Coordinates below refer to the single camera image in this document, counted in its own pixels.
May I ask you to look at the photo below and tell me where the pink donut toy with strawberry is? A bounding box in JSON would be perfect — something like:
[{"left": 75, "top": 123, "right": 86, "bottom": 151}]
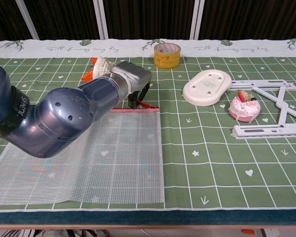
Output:
[{"left": 228, "top": 89, "right": 261, "bottom": 123}]

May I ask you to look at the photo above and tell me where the green grid tablecloth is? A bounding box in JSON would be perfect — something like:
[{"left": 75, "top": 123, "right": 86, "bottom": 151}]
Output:
[{"left": 0, "top": 38, "right": 296, "bottom": 213}]

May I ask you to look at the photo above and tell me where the white oval plastic dish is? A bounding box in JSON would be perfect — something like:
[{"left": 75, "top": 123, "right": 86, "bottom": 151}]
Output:
[{"left": 182, "top": 69, "right": 233, "bottom": 107}]

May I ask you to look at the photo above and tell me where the clear mesh zipper pouch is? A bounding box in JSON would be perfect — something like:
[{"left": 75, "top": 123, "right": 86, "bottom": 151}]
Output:
[{"left": 0, "top": 99, "right": 167, "bottom": 206}]

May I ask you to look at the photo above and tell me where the yellow packing tape roll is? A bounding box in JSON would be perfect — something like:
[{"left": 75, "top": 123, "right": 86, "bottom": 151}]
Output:
[{"left": 153, "top": 42, "right": 182, "bottom": 69}]

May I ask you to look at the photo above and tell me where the white folding laptop stand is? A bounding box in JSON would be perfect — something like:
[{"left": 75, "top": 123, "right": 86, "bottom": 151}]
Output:
[{"left": 226, "top": 79, "right": 296, "bottom": 142}]

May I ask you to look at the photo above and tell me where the white aluminium partition post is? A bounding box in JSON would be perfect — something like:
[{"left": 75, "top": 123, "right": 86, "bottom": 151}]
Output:
[
  {"left": 14, "top": 0, "right": 39, "bottom": 40},
  {"left": 193, "top": 0, "right": 206, "bottom": 40},
  {"left": 92, "top": 0, "right": 110, "bottom": 40}
]

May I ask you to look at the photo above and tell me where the orange white snack packet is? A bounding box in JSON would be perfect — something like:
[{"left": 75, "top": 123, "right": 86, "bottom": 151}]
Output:
[{"left": 81, "top": 56, "right": 115, "bottom": 82}]

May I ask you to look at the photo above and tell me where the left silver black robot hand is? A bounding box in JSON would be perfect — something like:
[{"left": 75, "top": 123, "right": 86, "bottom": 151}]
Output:
[{"left": 111, "top": 61, "right": 153, "bottom": 108}]

